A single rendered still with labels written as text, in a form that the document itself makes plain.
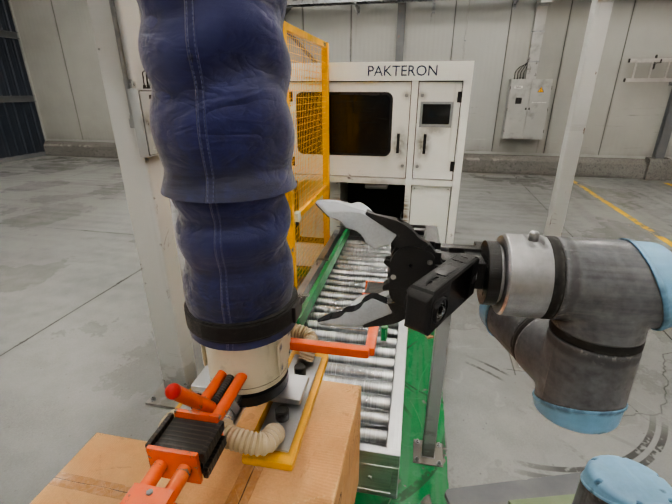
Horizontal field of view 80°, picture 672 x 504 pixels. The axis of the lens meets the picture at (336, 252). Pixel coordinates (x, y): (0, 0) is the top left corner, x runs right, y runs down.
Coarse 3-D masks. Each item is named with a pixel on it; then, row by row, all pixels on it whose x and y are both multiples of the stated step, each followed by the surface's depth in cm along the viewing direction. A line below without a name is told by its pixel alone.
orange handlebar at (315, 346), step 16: (368, 336) 90; (320, 352) 87; (336, 352) 86; (352, 352) 86; (368, 352) 85; (240, 384) 76; (224, 400) 71; (224, 416) 70; (160, 464) 59; (144, 480) 57; (176, 480) 57; (128, 496) 54; (144, 496) 54; (160, 496) 54; (176, 496) 56
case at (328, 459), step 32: (256, 416) 108; (320, 416) 108; (352, 416) 108; (224, 448) 98; (320, 448) 98; (352, 448) 110; (160, 480) 90; (224, 480) 90; (256, 480) 90; (288, 480) 90; (320, 480) 90; (352, 480) 116
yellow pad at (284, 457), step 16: (288, 368) 97; (304, 368) 94; (320, 368) 98; (320, 384) 95; (304, 400) 87; (272, 416) 83; (288, 416) 82; (304, 416) 84; (288, 432) 79; (304, 432) 81; (288, 448) 76; (256, 464) 75; (272, 464) 74; (288, 464) 73
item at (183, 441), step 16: (176, 416) 67; (192, 416) 66; (208, 416) 66; (160, 432) 63; (176, 432) 64; (192, 432) 64; (208, 432) 64; (160, 448) 60; (176, 448) 61; (192, 448) 61; (208, 448) 60; (176, 464) 60; (192, 464) 59; (208, 464) 61; (192, 480) 61
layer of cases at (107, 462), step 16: (96, 448) 147; (112, 448) 147; (128, 448) 147; (144, 448) 147; (80, 464) 140; (96, 464) 140; (112, 464) 140; (128, 464) 140; (144, 464) 140; (64, 480) 135; (80, 480) 135; (96, 480) 135; (112, 480) 135; (128, 480) 135; (48, 496) 129; (64, 496) 129; (80, 496) 129; (96, 496) 129; (112, 496) 129
